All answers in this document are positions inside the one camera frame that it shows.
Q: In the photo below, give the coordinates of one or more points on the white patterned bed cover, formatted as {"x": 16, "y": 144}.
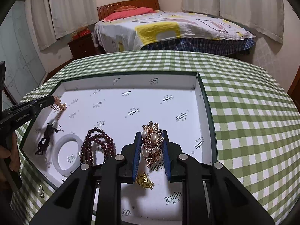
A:
{"x": 199, "y": 28}

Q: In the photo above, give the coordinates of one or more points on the pink pillow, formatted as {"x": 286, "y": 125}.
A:
{"x": 131, "y": 14}

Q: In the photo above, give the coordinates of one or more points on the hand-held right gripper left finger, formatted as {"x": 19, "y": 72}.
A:
{"x": 137, "y": 154}

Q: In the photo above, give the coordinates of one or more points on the glass wardrobe sliding door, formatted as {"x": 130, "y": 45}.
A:
{"x": 18, "y": 49}

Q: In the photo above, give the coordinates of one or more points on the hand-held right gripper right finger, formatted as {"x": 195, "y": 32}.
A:
{"x": 166, "y": 154}

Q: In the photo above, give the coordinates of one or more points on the red knot gold coin charm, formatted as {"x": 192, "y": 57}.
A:
{"x": 143, "y": 181}

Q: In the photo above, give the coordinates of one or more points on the blue plaid bed sheet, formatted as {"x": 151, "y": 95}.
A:
{"x": 199, "y": 46}

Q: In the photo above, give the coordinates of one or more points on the dark wooden nightstand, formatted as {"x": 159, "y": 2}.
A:
{"x": 82, "y": 46}

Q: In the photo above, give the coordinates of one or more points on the wooden door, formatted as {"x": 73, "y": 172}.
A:
{"x": 295, "y": 86}

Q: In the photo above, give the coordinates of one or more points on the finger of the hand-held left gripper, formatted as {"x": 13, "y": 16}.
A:
{"x": 43, "y": 102}

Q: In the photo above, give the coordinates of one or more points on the white jade bangle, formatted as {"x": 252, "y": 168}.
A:
{"x": 61, "y": 170}

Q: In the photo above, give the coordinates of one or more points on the small red cushion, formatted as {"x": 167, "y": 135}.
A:
{"x": 125, "y": 8}

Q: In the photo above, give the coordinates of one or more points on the small pearl earring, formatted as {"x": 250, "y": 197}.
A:
{"x": 41, "y": 192}

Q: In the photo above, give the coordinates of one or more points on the pearl flower brooch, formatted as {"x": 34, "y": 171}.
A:
{"x": 152, "y": 145}

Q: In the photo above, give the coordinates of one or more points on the small gold brooch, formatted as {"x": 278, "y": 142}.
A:
{"x": 59, "y": 105}

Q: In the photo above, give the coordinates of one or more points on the red gift box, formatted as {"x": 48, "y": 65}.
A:
{"x": 75, "y": 35}
{"x": 84, "y": 31}

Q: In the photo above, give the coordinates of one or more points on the dark green shallow box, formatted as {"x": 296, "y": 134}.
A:
{"x": 140, "y": 105}

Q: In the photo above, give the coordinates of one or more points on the person's left hand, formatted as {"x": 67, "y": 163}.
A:
{"x": 14, "y": 152}

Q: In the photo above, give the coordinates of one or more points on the wooden bed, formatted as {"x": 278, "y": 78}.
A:
{"x": 126, "y": 3}

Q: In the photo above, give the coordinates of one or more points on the green checkered tablecloth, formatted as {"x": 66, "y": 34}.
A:
{"x": 246, "y": 121}

